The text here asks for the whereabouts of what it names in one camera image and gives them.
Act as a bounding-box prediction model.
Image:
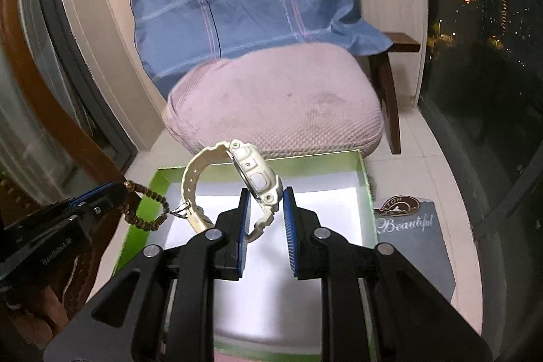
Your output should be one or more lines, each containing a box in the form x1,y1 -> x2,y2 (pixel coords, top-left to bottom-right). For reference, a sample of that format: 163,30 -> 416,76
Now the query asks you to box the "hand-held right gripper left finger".
42,187 -> 254,362

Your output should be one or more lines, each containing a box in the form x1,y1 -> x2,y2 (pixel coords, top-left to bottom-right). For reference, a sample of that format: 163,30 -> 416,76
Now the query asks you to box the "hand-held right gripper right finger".
283,186 -> 495,362

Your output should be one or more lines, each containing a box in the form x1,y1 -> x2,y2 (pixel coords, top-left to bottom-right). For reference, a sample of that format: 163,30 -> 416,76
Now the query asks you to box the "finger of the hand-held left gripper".
68,184 -> 112,212
78,183 -> 129,228

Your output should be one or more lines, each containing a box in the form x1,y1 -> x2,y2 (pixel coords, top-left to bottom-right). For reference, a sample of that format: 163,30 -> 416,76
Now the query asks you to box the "green cardboard box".
111,150 -> 379,356

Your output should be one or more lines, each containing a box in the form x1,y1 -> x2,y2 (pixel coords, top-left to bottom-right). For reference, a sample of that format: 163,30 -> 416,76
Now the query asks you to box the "white wrist watch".
170,139 -> 281,248

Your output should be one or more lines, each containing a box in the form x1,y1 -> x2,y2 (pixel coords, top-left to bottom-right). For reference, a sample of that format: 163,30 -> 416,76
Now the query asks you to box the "brown bead bracelet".
123,181 -> 170,234

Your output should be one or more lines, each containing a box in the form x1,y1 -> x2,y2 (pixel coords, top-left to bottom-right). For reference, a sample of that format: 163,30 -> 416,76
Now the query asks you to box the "carved brown wooden chair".
0,0 -> 141,329

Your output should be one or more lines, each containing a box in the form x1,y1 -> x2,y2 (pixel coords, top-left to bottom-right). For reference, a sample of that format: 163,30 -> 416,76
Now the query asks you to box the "striped printed bedsheet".
212,194 -> 456,362

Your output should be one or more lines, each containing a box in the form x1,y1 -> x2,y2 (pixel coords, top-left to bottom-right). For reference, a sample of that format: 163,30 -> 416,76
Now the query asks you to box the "beige cabinet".
97,0 -> 170,134

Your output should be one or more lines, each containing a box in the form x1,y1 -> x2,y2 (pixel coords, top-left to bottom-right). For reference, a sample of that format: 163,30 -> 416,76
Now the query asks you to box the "dark wooden armchair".
367,32 -> 420,156

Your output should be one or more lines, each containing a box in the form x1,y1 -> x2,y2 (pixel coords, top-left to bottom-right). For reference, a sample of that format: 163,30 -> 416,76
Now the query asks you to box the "dark glass window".
418,0 -> 543,362

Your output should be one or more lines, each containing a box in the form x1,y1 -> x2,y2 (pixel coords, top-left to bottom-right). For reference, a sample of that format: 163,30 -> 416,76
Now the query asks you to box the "dark sliding door frame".
17,0 -> 138,172

